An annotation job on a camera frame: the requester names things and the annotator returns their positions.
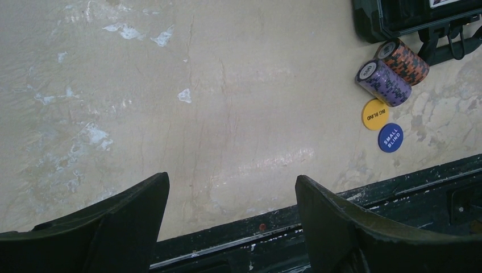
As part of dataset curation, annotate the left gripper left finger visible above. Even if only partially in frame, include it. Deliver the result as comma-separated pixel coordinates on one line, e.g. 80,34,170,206
1,172,169,272

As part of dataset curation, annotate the red black chip roll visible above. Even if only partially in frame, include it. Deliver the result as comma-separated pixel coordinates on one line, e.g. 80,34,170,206
374,38,430,86

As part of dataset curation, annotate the blue small blind button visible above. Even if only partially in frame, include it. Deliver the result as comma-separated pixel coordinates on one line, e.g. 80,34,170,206
377,123,404,153

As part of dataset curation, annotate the black table rail frame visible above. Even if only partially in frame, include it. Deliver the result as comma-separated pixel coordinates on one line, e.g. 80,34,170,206
149,155,481,272

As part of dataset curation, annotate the yellow big blind button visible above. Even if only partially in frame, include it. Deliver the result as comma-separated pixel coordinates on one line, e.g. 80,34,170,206
361,99,389,131

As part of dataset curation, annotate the black poker case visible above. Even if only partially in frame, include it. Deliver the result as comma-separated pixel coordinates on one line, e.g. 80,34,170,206
352,0,481,65

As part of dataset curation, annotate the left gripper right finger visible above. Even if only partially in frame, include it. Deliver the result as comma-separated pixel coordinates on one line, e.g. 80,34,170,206
295,175,481,272

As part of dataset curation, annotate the purple poker chip roll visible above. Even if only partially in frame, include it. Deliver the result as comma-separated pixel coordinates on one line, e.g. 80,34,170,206
355,59,412,107

